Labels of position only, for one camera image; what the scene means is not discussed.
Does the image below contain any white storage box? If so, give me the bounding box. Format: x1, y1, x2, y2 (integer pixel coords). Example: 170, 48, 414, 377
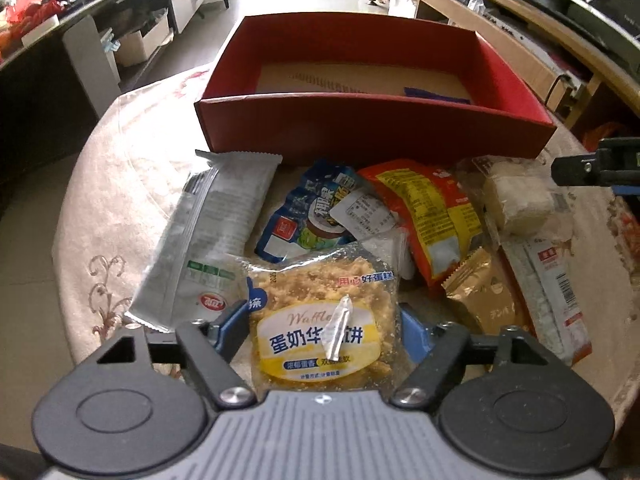
117, 12, 173, 66

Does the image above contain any black television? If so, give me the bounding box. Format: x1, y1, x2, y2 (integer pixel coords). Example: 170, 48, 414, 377
480, 0, 640, 68

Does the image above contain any orange yellow snack packet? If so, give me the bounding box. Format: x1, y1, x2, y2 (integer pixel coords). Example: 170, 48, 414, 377
356, 158, 487, 288

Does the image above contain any white red snack packet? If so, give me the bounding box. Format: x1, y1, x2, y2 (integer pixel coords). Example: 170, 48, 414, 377
500, 232, 593, 366

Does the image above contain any small gold snack packet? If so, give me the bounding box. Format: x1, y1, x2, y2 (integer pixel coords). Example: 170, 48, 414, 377
441, 247, 526, 336

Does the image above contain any red cardboard box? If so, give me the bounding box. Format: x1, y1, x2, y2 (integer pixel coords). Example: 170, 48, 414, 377
194, 15, 557, 166

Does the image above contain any waffle cake packet yellow label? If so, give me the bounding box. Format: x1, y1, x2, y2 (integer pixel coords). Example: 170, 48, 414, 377
227, 241, 416, 396

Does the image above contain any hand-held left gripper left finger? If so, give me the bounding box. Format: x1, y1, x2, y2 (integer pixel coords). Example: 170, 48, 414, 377
75, 300, 258, 408

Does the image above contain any wooden television stand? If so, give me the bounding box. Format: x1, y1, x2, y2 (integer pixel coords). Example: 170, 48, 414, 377
407, 0, 640, 131

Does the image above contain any dark long sideboard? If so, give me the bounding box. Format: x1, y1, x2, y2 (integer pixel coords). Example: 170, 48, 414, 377
0, 0, 205, 211

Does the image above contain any long grey wafer packet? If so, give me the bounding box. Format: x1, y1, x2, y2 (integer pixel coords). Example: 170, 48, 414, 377
123, 150, 283, 333

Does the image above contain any beige floral tablecloth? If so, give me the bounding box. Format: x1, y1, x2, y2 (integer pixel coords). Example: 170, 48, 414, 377
52, 67, 640, 456

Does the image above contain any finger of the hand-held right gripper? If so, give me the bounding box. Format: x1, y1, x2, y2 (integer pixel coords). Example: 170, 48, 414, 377
551, 137, 640, 192

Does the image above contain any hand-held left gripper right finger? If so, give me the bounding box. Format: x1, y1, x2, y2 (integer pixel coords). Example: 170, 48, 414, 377
390, 302, 566, 408

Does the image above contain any clear packet with white cake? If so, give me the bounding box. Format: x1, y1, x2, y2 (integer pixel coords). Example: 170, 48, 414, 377
455, 156, 568, 246

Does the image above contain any grey sideboard door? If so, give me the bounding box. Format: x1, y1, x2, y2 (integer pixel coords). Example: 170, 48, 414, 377
62, 15, 122, 116

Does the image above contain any white paper bag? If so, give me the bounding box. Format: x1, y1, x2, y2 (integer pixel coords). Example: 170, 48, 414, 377
387, 0, 418, 20

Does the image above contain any blue snack packet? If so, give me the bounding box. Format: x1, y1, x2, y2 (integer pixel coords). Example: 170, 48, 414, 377
254, 160, 361, 263

